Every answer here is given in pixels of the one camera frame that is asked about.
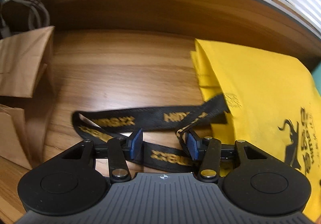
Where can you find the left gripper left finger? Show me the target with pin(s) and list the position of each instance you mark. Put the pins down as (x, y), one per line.
(119, 151)

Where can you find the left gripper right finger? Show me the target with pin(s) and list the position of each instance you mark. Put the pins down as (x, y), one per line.
(206, 153)

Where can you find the yellow fabric shopping bag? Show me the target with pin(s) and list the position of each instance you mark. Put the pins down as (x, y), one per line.
(265, 98)

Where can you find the brown paper bag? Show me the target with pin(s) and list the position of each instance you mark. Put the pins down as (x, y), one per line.
(27, 95)

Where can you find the light blue cardboard box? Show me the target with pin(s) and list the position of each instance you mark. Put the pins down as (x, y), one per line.
(316, 74)

